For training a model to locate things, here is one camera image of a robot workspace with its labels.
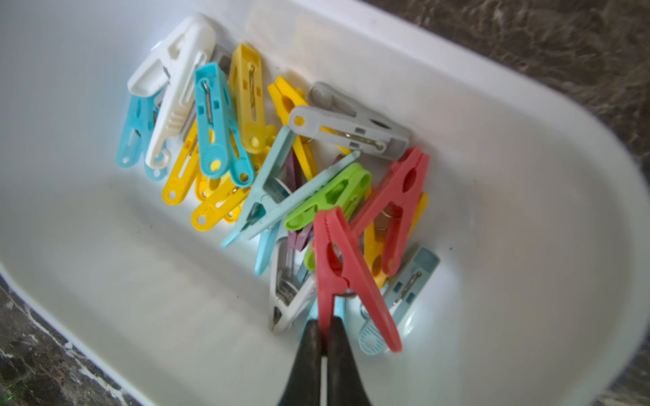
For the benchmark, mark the pink red clothespin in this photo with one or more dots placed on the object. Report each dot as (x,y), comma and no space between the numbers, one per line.
(340,267)

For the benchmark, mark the teal clothespin bottom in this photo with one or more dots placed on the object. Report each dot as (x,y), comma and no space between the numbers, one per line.
(221,151)

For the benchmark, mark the taupe grey clothespin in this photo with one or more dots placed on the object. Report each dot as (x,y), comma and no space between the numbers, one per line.
(288,295)

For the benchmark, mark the light grey clothespin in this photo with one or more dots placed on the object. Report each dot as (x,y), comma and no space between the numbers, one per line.
(333,117)

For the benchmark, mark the teal clothespin top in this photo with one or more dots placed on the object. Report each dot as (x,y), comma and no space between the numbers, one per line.
(269,201)

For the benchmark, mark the teal clothespin cluster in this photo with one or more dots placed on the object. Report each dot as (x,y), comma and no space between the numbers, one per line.
(399,295)

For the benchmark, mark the green clothespin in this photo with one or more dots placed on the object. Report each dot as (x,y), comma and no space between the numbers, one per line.
(346,190)

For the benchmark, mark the purple clothespin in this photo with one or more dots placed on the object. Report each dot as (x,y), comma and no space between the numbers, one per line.
(299,232)

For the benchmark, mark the white plastic storage box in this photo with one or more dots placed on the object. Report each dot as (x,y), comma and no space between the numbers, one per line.
(538,214)

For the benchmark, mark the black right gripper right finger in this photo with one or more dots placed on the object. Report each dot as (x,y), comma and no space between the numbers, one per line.
(344,383)

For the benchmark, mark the white clothespin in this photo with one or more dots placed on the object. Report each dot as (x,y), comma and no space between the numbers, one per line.
(172,65)

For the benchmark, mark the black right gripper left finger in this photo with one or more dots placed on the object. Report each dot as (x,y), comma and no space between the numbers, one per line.
(304,384)

